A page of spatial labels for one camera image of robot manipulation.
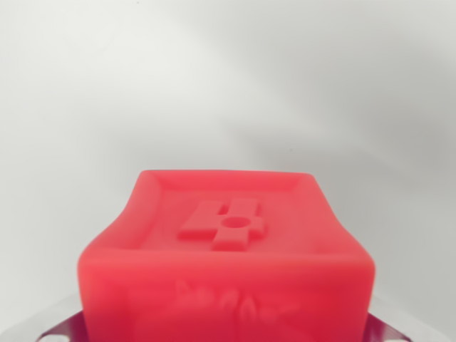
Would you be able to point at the red embossed plastic cube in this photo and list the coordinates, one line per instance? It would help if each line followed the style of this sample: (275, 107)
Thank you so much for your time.
(228, 256)

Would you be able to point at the black-tipped silver gripper right finger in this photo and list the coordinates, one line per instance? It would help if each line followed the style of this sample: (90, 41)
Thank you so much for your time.
(383, 326)

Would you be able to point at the black-tipped silver gripper left finger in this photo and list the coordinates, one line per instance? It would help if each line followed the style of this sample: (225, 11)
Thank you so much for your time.
(66, 322)

